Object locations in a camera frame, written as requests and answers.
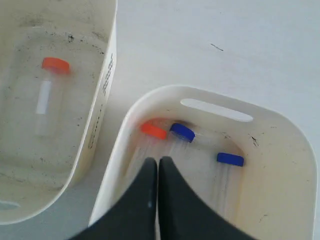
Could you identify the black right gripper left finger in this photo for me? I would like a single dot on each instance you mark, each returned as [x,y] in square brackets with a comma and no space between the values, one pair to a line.
[133,216]

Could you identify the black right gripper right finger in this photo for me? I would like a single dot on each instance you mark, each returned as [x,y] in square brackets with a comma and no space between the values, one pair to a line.
[182,215]

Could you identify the blue-capped tube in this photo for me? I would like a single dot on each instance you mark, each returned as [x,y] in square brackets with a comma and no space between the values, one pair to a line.
[227,175]
[178,141]

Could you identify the orange-capped tube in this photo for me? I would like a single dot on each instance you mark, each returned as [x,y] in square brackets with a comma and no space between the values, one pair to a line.
[150,144]
[51,91]

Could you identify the white plastic bin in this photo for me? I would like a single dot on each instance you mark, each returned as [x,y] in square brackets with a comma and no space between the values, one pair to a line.
[278,188]
[36,170]

